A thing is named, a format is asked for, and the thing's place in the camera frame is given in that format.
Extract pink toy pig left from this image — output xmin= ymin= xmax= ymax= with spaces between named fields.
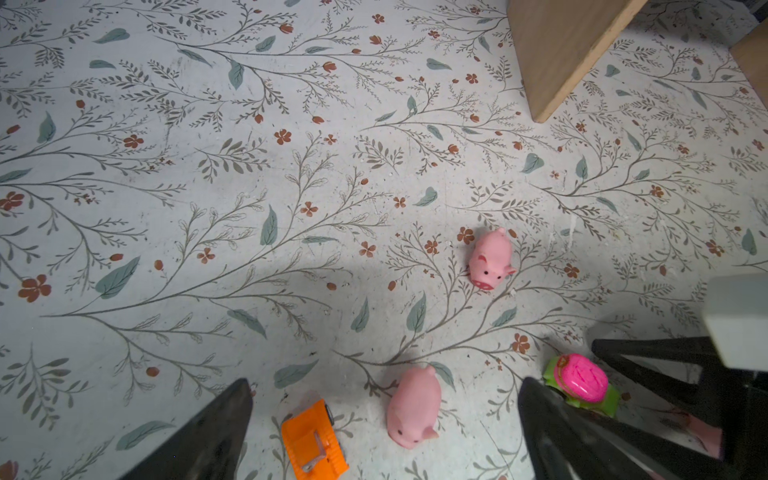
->
xmin=386 ymin=365 xmax=442 ymax=450

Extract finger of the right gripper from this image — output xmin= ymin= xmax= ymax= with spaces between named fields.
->
xmin=591 ymin=337 xmax=720 ymax=414

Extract pink green toy truck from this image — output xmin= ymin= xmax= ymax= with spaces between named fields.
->
xmin=542 ymin=353 xmax=620 ymax=418

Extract pink toy pig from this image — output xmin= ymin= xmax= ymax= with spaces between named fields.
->
xmin=386 ymin=365 xmax=442 ymax=450
xmin=686 ymin=414 xmax=723 ymax=459
xmin=469 ymin=228 xmax=516 ymax=291

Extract pink toy pig middle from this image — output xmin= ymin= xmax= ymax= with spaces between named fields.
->
xmin=686 ymin=414 xmax=723 ymax=459

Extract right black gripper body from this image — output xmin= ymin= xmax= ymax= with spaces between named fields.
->
xmin=695 ymin=365 xmax=767 ymax=462

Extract orange toy car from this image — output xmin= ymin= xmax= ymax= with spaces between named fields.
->
xmin=281 ymin=400 xmax=349 ymax=480

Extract wooden two-tier shelf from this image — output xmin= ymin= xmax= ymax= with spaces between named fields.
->
xmin=506 ymin=0 xmax=768 ymax=124

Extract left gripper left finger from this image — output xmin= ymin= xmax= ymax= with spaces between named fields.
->
xmin=122 ymin=378 xmax=253 ymax=480

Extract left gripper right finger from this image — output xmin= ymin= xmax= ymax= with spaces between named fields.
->
xmin=517 ymin=377 xmax=649 ymax=479

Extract pink toy pig upper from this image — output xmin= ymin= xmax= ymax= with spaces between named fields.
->
xmin=469 ymin=228 xmax=516 ymax=291

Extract floral patterned table mat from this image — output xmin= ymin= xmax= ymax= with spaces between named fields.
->
xmin=1 ymin=1 xmax=767 ymax=479

